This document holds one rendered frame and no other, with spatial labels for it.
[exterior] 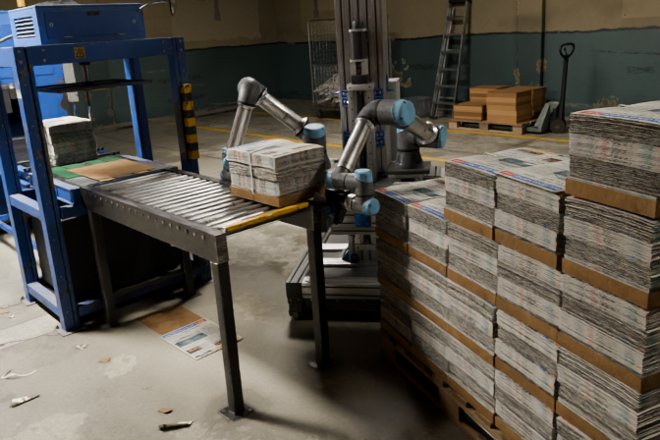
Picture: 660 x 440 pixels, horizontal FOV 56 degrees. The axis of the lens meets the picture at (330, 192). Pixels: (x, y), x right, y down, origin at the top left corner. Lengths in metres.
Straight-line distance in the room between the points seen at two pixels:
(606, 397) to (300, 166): 1.52
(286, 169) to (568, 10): 7.28
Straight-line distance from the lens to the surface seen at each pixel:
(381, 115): 2.78
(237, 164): 2.87
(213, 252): 2.46
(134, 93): 4.35
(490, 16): 10.14
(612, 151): 1.68
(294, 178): 2.70
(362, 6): 3.34
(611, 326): 1.81
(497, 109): 8.89
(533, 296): 2.01
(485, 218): 2.11
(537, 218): 1.91
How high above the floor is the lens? 1.54
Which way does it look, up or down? 15 degrees down
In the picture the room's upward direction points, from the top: 4 degrees counter-clockwise
